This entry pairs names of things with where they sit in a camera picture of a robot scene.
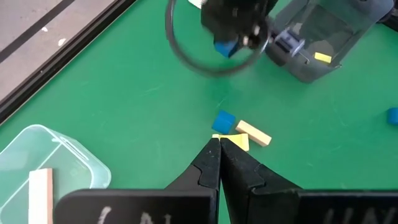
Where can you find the green table mat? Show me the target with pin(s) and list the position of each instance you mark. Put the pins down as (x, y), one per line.
(124, 109)

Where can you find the dark grey translucent bin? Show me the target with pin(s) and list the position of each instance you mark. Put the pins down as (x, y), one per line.
(298, 70)

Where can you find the clear plastic bin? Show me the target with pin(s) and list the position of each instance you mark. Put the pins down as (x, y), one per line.
(77, 168)

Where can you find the blue wooden block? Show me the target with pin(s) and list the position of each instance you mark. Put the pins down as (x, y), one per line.
(393, 116)
(223, 122)
(226, 49)

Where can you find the black table frame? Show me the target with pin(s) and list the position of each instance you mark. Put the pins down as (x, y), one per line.
(62, 59)

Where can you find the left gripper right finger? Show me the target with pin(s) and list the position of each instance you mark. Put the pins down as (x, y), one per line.
(264, 202)

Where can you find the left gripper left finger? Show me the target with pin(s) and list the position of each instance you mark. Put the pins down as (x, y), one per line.
(186, 199)

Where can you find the yellow wooden block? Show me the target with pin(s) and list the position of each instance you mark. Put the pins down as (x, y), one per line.
(322, 58)

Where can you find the natural wood rectangular block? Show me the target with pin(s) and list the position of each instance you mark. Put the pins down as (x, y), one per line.
(40, 196)
(253, 133)

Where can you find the yellow wedge block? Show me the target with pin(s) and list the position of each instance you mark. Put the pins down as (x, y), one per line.
(239, 141)

